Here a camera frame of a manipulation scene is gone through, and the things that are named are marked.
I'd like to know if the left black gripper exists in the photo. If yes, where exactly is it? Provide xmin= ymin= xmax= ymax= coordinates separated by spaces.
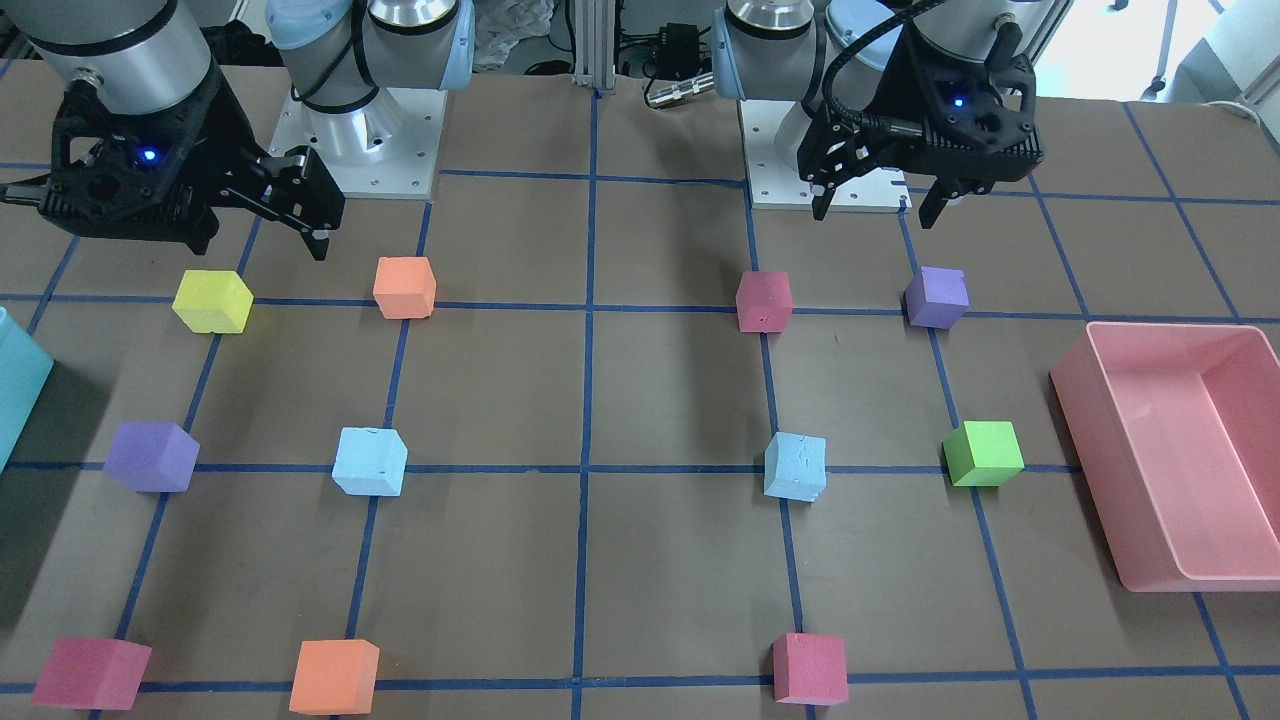
xmin=797 ymin=26 xmax=1044 ymax=231

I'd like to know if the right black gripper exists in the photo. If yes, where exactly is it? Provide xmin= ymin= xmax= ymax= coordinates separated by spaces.
xmin=3 ymin=67 xmax=346 ymax=261

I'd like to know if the light blue block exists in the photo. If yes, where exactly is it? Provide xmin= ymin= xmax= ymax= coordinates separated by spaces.
xmin=332 ymin=427 xmax=408 ymax=497
xmin=763 ymin=432 xmax=827 ymax=503

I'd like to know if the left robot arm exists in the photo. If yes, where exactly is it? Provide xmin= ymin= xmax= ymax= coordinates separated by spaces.
xmin=712 ymin=1 xmax=1050 ymax=229

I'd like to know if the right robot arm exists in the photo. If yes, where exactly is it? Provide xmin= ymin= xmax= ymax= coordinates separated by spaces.
xmin=3 ymin=1 xmax=475 ymax=261

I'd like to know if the purple block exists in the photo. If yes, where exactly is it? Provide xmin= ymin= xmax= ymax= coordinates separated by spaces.
xmin=102 ymin=421 xmax=200 ymax=493
xmin=904 ymin=266 xmax=972 ymax=329

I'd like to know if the orange block near base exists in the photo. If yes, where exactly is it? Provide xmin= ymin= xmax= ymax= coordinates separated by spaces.
xmin=372 ymin=256 xmax=436 ymax=320

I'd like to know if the yellow foam block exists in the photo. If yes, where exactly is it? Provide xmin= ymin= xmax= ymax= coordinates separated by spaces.
xmin=172 ymin=269 xmax=253 ymax=334

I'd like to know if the red block near base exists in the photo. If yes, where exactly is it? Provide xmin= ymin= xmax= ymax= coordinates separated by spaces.
xmin=735 ymin=272 xmax=795 ymax=334

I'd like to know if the green foam block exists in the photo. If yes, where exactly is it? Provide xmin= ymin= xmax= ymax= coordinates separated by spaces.
xmin=942 ymin=420 xmax=1027 ymax=487

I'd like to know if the cyan plastic bin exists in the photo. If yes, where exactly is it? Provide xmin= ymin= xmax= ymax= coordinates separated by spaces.
xmin=1 ymin=307 xmax=54 ymax=471

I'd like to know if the pink plastic bin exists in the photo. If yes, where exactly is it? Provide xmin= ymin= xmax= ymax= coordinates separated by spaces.
xmin=1051 ymin=322 xmax=1279 ymax=592

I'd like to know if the orange block front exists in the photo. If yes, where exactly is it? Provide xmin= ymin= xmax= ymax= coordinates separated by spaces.
xmin=288 ymin=639 xmax=381 ymax=716

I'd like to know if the red block front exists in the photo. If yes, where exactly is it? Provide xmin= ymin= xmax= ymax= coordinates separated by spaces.
xmin=29 ymin=637 xmax=152 ymax=711
xmin=771 ymin=632 xmax=850 ymax=707

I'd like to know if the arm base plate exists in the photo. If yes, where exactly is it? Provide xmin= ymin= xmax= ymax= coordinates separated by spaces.
xmin=739 ymin=100 xmax=911 ymax=214
xmin=269 ymin=88 xmax=449 ymax=200

